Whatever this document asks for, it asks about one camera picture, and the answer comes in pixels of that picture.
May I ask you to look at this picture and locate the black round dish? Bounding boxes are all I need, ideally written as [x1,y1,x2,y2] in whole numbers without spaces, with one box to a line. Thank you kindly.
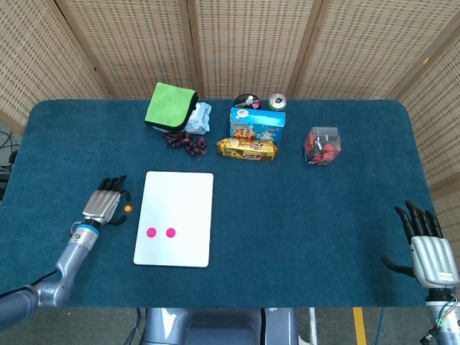
[234,93,264,109]

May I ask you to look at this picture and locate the gold cracker packet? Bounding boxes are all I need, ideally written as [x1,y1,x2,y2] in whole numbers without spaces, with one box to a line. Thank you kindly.
[216,137,279,162]

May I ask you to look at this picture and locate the clear box of red clips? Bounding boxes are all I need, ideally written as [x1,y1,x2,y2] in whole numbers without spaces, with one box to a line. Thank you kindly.
[303,126,342,167]

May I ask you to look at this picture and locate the green soda can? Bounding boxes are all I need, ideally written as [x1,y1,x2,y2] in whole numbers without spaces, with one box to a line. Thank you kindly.
[267,93,288,111]

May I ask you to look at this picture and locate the white magnetic board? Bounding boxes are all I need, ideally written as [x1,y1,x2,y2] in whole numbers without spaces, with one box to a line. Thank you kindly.
[133,170,214,269]

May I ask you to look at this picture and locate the blue cookie box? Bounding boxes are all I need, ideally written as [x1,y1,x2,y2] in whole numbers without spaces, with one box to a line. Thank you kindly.
[229,106,287,147]

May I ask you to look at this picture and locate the blue felt table cover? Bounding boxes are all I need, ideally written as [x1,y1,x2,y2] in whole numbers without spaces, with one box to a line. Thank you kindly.
[0,98,438,309]

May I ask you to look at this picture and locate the black floor cables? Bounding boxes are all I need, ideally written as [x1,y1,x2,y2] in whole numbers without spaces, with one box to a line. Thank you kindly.
[0,129,21,172]

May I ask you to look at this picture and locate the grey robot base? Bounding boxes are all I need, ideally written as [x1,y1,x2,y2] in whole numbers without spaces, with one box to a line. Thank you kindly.
[142,307,300,345]

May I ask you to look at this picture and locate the woven folding screen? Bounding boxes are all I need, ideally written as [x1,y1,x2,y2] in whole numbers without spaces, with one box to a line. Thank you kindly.
[0,0,460,259]

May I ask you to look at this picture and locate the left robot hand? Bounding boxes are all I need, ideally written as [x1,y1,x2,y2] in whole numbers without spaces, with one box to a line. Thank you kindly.
[81,175,131,227]

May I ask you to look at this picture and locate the light blue wipes pack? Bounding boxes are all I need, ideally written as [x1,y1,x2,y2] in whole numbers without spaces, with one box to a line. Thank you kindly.
[185,101,212,136]

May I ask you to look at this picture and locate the dark red grape bunch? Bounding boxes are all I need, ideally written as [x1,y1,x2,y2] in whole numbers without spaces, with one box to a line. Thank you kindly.
[161,131,209,156]

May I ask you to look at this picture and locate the green folded cloth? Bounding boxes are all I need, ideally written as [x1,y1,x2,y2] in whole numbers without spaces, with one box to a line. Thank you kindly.
[144,82,199,132]

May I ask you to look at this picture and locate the white table leg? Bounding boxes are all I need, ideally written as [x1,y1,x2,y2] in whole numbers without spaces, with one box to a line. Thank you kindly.
[308,307,319,345]

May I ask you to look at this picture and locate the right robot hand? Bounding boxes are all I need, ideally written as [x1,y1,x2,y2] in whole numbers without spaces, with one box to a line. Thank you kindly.
[381,200,460,290]

